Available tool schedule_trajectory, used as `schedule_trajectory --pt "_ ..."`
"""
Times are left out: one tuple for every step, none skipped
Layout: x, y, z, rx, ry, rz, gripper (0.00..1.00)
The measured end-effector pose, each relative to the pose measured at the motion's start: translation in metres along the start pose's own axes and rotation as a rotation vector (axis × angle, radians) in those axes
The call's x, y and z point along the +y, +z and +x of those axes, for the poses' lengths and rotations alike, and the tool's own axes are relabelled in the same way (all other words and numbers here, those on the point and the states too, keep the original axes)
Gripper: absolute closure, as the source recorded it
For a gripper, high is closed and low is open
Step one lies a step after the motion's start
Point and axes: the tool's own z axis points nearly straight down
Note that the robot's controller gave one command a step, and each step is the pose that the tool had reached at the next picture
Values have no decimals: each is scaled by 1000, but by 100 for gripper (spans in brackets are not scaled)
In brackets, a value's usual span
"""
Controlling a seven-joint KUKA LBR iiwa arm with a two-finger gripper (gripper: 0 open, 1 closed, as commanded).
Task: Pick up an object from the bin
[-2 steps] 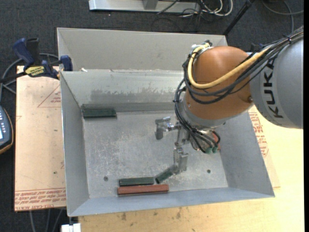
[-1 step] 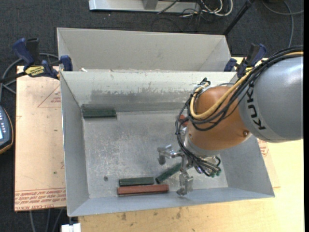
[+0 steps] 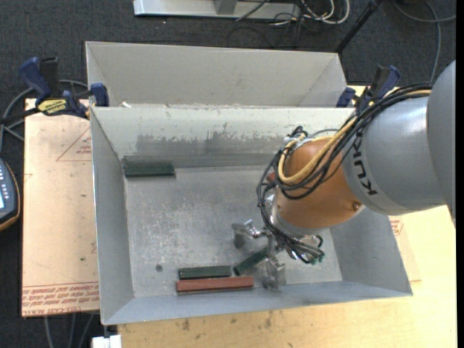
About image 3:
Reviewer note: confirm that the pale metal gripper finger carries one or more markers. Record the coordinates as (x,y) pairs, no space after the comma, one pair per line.
(274,276)
(242,231)

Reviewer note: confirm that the dark green flat block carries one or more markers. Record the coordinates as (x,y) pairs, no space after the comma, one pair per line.
(251,262)
(148,168)
(204,272)

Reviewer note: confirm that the grey metal bin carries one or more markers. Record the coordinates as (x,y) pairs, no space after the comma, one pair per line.
(188,216)

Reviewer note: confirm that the red-brown flat block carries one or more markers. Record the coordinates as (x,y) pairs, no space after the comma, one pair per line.
(214,285)
(271,177)

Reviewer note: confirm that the brown cardboard board, red print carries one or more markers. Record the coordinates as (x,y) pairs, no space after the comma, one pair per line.
(58,212)

